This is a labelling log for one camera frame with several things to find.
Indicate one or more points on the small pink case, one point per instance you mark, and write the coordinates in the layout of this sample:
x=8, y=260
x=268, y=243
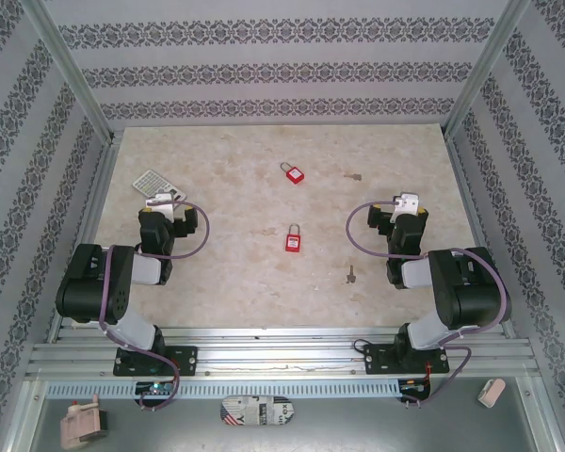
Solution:
x=490, y=393

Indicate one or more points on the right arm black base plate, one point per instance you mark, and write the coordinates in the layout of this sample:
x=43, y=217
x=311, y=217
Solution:
x=381, y=360

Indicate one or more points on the aluminium frame post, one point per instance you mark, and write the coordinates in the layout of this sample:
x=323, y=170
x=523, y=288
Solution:
x=69, y=61
x=487, y=61

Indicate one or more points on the pink toy machine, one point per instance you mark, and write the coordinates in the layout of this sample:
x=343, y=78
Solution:
x=77, y=426

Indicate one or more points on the aluminium side rail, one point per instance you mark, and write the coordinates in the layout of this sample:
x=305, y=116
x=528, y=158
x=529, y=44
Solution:
x=96, y=188
x=466, y=188

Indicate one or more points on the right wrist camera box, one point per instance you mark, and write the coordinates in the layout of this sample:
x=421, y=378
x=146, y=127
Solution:
x=407, y=202

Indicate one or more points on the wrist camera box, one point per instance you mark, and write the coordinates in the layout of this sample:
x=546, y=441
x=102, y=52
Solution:
x=407, y=202
x=161, y=202

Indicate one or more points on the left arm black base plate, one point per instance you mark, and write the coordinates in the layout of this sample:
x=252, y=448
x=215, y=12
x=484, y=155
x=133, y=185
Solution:
x=183, y=360

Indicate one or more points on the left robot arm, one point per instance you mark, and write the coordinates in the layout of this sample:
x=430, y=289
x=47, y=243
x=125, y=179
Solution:
x=89, y=282

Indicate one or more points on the newspaper print oval case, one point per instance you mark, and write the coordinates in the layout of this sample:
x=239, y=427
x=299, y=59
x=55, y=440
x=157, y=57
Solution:
x=256, y=412

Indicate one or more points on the small circuit board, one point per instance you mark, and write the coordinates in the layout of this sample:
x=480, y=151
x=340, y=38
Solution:
x=414, y=385
x=156, y=388

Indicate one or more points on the red padlock with white label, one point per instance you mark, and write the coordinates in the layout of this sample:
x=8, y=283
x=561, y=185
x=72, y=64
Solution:
x=291, y=244

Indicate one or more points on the plain red padlock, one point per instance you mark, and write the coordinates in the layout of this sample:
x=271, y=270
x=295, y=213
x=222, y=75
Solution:
x=295, y=176

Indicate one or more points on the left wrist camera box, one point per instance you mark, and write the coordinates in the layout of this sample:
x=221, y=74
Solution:
x=161, y=202

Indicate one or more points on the white calculator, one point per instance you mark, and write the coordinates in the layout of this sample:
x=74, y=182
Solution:
x=148, y=181

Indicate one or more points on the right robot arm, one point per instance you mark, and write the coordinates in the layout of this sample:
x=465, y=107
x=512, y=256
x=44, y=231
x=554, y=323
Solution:
x=475, y=296

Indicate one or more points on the aluminium mounting rail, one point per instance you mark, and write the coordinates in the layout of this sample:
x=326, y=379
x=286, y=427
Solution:
x=282, y=358

